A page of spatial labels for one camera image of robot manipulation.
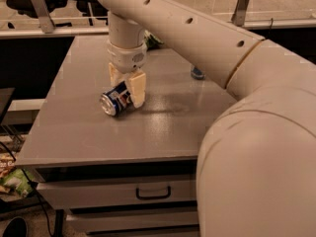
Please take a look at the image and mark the grey drawer cabinet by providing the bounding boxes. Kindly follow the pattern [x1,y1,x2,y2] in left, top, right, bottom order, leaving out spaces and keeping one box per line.
[18,36,235,237]

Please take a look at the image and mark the dark round bin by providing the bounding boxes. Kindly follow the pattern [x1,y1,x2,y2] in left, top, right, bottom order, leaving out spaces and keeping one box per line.
[2,217,28,237]

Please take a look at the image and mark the black cable on floor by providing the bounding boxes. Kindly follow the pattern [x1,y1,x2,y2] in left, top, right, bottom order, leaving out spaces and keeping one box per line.
[0,141,53,237]

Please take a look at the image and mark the blue pepsi can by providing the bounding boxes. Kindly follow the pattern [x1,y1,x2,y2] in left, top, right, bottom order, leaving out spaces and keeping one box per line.
[100,81,131,117]

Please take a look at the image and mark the black drawer handle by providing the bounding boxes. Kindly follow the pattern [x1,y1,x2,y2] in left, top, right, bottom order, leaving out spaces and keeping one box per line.
[135,186,172,200]

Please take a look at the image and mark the snack bags on floor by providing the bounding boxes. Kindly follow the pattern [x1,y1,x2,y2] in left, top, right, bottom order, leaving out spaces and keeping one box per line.
[0,154,35,198]

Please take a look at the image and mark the right metal bracket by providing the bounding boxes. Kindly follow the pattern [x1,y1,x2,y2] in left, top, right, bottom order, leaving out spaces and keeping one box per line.
[231,0,250,27]

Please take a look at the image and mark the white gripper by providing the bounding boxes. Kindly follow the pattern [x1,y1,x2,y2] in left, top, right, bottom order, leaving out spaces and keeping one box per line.
[107,41,147,108]

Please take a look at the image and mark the metal bracket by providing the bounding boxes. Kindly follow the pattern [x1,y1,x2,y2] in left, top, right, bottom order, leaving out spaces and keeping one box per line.
[231,0,250,27]
[31,0,55,34]

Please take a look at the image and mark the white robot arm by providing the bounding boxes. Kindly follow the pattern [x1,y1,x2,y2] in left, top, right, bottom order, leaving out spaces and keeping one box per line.
[99,0,316,237]

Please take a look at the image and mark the left metal bracket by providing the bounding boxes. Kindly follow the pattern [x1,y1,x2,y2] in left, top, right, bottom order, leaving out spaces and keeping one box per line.
[31,0,55,34]

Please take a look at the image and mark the red bull can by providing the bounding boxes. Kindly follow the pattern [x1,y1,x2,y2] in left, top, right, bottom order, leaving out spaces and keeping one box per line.
[191,66,205,80]

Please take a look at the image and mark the black office chair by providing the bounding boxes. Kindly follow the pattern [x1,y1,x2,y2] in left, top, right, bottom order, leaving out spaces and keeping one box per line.
[5,0,110,28]

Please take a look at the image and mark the green chip bag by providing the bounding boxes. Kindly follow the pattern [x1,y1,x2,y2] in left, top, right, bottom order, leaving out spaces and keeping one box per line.
[144,31,163,49]

